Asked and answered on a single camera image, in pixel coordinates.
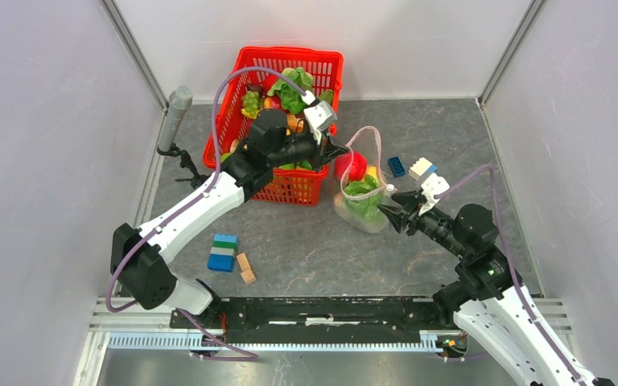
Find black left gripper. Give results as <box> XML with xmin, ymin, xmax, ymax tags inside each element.
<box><xmin>269</xmin><ymin>128</ymin><xmax>349</xmax><ymax>174</ymax></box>

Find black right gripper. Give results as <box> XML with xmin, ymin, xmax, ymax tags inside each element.
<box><xmin>376</xmin><ymin>188</ymin><xmax>468</xmax><ymax>258</ymax></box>

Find red tomato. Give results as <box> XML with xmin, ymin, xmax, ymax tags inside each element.
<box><xmin>333</xmin><ymin>152</ymin><xmax>368</xmax><ymax>183</ymax></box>

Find green romaine lettuce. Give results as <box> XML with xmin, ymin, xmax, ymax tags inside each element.
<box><xmin>343</xmin><ymin>176</ymin><xmax>383</xmax><ymax>220</ymax></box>

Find clear zip top bag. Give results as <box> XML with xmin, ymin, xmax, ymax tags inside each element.
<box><xmin>333</xmin><ymin>126</ymin><xmax>396</xmax><ymax>233</ymax></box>

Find yellow lemon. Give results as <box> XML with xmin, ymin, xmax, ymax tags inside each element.
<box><xmin>365</xmin><ymin>166</ymin><xmax>379</xmax><ymax>182</ymax></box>

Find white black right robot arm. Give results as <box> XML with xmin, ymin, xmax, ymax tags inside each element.
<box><xmin>378</xmin><ymin>191</ymin><xmax>612</xmax><ymax>385</ymax></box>

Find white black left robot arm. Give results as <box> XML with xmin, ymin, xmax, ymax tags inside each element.
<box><xmin>110</xmin><ymin>102</ymin><xmax>348</xmax><ymax>328</ymax></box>

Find white blue toy block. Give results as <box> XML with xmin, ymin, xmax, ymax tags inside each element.
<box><xmin>408</xmin><ymin>157</ymin><xmax>437</xmax><ymax>183</ymax></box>

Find dark blue toy block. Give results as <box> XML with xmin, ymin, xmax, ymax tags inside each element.
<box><xmin>387</xmin><ymin>157</ymin><xmax>406</xmax><ymax>178</ymax></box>

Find red plastic basket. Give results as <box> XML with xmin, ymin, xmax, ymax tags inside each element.
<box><xmin>202</xmin><ymin>46</ymin><xmax>344</xmax><ymax>206</ymax></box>

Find green leafy vegetable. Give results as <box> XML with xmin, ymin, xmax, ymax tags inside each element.
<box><xmin>266</xmin><ymin>67</ymin><xmax>314</xmax><ymax>115</ymax></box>

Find green grapes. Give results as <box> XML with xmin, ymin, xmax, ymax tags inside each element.
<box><xmin>241</xmin><ymin>91</ymin><xmax>262</xmax><ymax>120</ymax></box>

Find small wooden block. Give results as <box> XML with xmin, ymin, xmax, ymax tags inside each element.
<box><xmin>241</xmin><ymin>269</ymin><xmax>257</xmax><ymax>285</ymax></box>
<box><xmin>237</xmin><ymin>253</ymin><xmax>251</xmax><ymax>272</ymax></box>

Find blue green stacked blocks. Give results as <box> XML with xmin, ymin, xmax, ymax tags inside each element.
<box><xmin>207</xmin><ymin>234</ymin><xmax>240</xmax><ymax>273</ymax></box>

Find grey microphone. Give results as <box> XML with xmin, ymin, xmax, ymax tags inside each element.
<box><xmin>157</xmin><ymin>86</ymin><xmax>193</xmax><ymax>154</ymax></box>

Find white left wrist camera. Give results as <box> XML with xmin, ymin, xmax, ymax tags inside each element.
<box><xmin>302</xmin><ymin>91</ymin><xmax>337</xmax><ymax>145</ymax></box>

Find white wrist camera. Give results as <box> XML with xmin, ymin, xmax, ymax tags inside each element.
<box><xmin>302</xmin><ymin>91</ymin><xmax>337</xmax><ymax>145</ymax></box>
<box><xmin>418</xmin><ymin>172</ymin><xmax>450</xmax><ymax>216</ymax></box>

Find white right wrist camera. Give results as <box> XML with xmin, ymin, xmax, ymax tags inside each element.
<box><xmin>418</xmin><ymin>172</ymin><xmax>450</xmax><ymax>216</ymax></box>

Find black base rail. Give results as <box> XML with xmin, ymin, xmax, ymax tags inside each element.
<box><xmin>194</xmin><ymin>296</ymin><xmax>456</xmax><ymax>344</ymax></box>

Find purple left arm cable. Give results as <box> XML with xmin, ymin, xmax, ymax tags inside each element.
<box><xmin>105</xmin><ymin>66</ymin><xmax>310</xmax><ymax>363</ymax></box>

